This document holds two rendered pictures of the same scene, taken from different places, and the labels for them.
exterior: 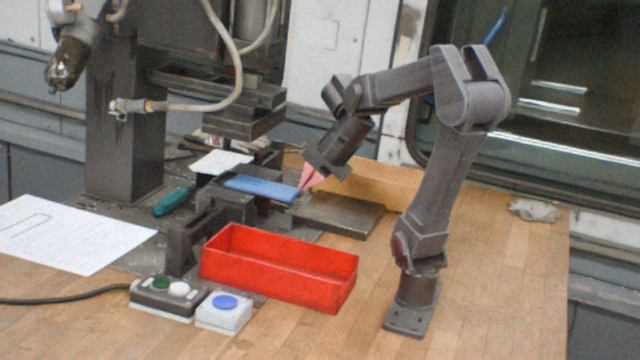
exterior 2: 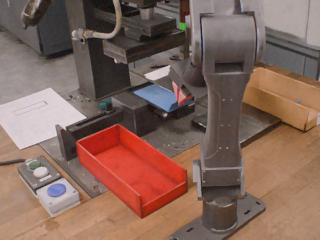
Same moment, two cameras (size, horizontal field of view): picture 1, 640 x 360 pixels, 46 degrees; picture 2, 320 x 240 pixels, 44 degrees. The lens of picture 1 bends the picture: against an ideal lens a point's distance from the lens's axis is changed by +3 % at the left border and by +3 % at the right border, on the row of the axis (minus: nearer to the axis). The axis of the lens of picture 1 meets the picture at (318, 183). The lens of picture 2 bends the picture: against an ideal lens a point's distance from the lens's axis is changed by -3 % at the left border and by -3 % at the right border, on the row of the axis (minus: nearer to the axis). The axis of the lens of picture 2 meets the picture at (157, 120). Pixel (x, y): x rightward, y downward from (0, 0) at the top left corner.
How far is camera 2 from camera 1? 0.78 m
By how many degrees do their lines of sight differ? 36
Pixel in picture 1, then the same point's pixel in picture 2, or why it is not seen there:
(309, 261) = (159, 165)
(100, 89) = (73, 23)
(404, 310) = (200, 228)
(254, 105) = (141, 33)
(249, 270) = (96, 166)
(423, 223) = (206, 157)
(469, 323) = not seen: outside the picture
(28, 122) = not seen: hidden behind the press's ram
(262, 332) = (74, 219)
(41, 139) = not seen: hidden behind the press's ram
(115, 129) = (82, 49)
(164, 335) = (15, 203)
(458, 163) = (219, 104)
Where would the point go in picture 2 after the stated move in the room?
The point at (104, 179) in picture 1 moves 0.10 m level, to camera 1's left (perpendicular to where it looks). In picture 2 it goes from (84, 81) to (62, 75)
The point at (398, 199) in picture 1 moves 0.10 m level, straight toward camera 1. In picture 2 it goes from (292, 115) to (273, 132)
